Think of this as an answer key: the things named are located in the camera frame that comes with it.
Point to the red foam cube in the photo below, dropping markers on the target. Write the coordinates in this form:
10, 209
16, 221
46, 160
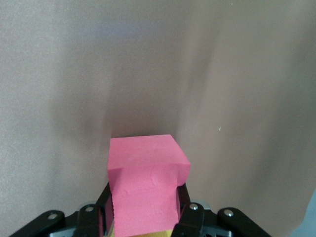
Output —
145, 172

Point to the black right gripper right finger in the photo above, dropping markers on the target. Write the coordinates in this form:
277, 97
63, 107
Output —
195, 222

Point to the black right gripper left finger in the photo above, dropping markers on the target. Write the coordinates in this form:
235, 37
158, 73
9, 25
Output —
86, 222

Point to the brown paper table cover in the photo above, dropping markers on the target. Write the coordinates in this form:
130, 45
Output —
74, 74

